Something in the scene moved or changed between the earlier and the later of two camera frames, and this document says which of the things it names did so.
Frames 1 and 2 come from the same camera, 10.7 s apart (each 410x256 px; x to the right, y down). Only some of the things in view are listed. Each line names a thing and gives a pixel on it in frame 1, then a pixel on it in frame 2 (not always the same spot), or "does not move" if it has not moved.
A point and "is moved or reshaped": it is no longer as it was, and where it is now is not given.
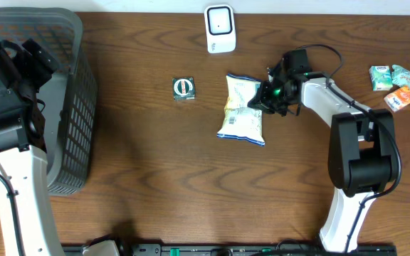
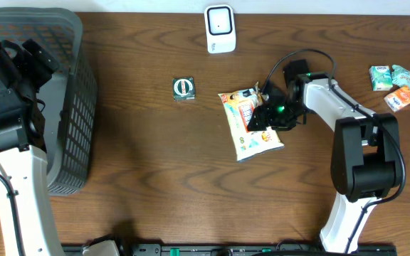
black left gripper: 39,55 does not move
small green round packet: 184,89 does not move
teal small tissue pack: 381,77 does not move
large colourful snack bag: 240,120 is moved or reshaped
